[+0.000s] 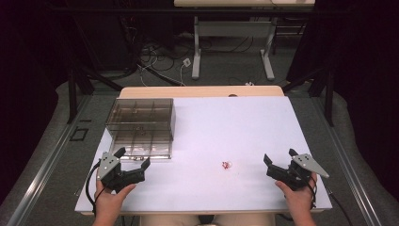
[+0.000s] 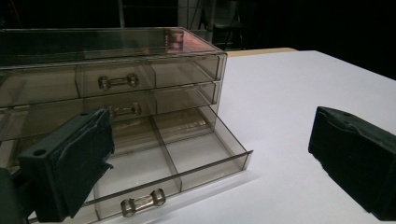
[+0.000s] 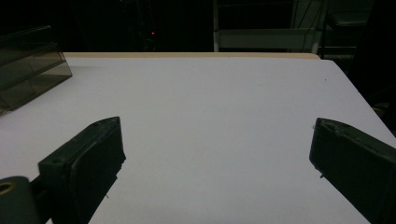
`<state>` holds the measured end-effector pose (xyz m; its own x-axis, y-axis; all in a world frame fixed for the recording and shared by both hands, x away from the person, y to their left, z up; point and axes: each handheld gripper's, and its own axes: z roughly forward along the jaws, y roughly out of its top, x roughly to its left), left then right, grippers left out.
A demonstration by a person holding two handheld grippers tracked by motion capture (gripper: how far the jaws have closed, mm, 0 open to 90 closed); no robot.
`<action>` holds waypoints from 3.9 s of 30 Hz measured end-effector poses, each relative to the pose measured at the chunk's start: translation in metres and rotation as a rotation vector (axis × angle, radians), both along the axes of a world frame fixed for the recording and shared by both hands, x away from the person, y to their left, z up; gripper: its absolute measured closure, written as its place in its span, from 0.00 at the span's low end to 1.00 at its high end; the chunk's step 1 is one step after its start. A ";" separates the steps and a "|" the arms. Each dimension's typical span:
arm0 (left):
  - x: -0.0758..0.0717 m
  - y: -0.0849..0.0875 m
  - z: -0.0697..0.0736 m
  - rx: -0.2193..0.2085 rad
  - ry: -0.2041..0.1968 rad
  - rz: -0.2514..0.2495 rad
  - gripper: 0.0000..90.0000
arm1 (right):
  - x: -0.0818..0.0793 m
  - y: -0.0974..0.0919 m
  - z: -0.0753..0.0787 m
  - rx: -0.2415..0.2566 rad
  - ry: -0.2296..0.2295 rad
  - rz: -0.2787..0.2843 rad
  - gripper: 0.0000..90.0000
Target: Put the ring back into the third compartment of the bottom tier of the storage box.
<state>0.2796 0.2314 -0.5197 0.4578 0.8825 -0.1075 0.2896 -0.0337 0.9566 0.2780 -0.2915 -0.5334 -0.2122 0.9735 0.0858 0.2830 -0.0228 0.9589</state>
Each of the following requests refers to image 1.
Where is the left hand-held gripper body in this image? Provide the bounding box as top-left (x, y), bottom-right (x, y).
top-left (97, 152), bottom-right (147, 193)

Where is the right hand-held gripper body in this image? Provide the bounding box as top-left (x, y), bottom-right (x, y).
top-left (266, 153), bottom-right (330, 192)

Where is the person's right hand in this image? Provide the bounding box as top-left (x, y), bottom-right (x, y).
top-left (275, 171), bottom-right (318, 218)

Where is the person's left hand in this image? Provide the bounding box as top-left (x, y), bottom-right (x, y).
top-left (93, 179), bottom-right (137, 220)

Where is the clear grey compartment drawer box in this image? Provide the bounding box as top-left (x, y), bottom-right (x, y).
top-left (104, 97), bottom-right (176, 160)

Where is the white table mat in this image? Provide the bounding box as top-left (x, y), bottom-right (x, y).
top-left (74, 95), bottom-right (333, 215)

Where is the black metal stand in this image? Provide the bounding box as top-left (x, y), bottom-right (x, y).
top-left (281, 67), bottom-right (335, 128)
top-left (66, 67), bottom-right (124, 125)

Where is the light wooden table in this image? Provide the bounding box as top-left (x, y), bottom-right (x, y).
top-left (119, 85), bottom-right (285, 99)

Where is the white desk with metal legs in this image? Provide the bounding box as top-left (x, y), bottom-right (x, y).
top-left (173, 0), bottom-right (316, 81)

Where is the black metal crossbar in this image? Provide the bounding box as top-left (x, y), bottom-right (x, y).
top-left (50, 7), bottom-right (316, 14)

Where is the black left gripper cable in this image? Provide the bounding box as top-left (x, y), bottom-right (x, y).
top-left (85, 161), bottom-right (105, 218)

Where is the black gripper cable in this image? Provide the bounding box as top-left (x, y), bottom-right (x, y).
top-left (325, 187), bottom-right (355, 226)
top-left (85, 161), bottom-right (105, 218)

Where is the black floor hatch frame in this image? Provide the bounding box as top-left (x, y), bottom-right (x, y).
top-left (69, 126), bottom-right (89, 142)

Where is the grey metal floor rail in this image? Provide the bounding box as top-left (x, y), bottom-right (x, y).
top-left (310, 93), bottom-right (384, 226)
top-left (6, 93), bottom-right (95, 226)

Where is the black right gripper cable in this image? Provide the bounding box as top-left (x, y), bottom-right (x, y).
top-left (325, 187), bottom-right (355, 226)

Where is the white floor cable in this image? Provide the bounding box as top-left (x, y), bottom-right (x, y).
top-left (136, 63), bottom-right (186, 88)

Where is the tangle of black floor cables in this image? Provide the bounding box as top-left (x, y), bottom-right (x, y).
top-left (120, 18), bottom-right (201, 83)

